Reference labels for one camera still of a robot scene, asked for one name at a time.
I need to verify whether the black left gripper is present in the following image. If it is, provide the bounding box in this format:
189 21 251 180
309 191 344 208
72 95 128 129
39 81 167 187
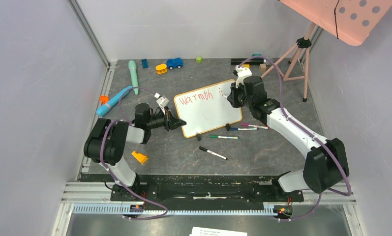
146 106 185 131

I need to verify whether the yellow framed whiteboard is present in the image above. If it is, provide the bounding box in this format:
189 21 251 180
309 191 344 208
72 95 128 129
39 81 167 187
174 79 242 138

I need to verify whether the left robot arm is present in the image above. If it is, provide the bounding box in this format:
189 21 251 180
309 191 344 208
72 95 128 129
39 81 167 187
83 103 187 200

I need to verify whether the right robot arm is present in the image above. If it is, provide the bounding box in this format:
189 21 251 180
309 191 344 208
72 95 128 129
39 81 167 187
227 76 352 201

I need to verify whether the wooden block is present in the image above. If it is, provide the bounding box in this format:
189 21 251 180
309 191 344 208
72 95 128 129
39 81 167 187
259 63 268 72

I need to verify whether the black microphone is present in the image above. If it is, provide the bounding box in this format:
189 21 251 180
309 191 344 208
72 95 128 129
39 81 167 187
231 58 269 65

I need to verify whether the purple capped marker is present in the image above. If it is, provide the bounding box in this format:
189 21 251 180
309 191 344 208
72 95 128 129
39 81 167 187
240 122 269 129

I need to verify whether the black capped marker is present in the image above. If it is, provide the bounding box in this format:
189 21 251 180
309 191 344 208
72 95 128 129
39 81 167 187
199 146 228 160

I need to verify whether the orange wedge toy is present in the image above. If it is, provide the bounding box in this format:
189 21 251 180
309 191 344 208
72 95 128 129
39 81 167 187
131 151 148 165

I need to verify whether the green capped marker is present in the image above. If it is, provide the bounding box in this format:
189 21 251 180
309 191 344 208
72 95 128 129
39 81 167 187
209 135 239 140

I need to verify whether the blue toy car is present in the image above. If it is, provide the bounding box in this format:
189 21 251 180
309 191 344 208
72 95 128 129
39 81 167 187
166 58 183 70

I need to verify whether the dark blue block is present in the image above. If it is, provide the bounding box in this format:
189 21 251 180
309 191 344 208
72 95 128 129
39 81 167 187
141 59 149 68

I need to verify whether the blue toy crayon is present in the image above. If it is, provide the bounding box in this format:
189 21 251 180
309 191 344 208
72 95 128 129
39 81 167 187
95 86 132 117

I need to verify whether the orange small toy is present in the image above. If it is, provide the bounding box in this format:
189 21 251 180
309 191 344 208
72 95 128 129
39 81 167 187
99 95 110 105

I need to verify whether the mint green toy crayon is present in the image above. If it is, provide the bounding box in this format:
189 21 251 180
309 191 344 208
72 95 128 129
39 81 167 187
128 60 139 95

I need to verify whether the pink tripod stand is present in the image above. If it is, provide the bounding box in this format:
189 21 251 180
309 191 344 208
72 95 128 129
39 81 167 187
261 22 316 102

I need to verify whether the white paper sheet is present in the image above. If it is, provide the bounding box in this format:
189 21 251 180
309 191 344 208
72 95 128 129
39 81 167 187
189 227 247 236

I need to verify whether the pink perforated panel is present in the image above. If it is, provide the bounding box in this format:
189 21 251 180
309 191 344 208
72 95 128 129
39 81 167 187
281 0 392 46

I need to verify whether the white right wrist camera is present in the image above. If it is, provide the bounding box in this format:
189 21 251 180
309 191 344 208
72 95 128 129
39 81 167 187
234 65 252 88

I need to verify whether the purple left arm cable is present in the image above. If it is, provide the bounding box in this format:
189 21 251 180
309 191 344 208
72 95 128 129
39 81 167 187
99 86 169 221

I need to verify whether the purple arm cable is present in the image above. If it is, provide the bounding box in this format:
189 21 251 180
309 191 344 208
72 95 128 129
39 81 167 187
99 86 169 221
237 56 352 221

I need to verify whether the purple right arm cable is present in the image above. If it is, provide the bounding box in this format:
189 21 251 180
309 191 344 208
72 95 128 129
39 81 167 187
237 56 352 221

